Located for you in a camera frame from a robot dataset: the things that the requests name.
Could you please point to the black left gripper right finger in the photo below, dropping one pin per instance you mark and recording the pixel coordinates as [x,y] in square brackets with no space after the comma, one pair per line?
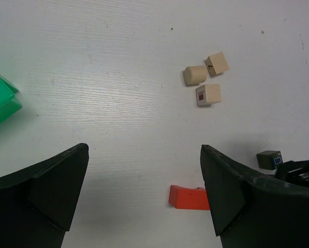
[252,209]

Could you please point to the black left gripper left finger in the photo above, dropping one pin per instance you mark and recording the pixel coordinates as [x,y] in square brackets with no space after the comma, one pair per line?
[37,203]

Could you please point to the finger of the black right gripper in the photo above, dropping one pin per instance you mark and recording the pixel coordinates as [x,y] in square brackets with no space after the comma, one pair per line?
[284,168]

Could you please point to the dark olive cube block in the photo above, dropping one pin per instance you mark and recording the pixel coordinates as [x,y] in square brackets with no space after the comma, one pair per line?
[269,159]

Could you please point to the red wood block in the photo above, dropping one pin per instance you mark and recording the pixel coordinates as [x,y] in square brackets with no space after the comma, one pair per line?
[188,199]

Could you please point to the green plastic tray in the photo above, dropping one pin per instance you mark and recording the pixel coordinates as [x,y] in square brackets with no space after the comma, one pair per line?
[9,104]

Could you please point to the wood cylinder block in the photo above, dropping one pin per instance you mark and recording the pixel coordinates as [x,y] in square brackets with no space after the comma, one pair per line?
[194,75]

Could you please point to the wood cube with red square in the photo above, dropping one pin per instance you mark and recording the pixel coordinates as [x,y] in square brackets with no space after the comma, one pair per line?
[208,94]

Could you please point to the wood cube with number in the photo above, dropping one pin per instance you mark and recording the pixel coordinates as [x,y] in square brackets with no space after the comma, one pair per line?
[216,64]

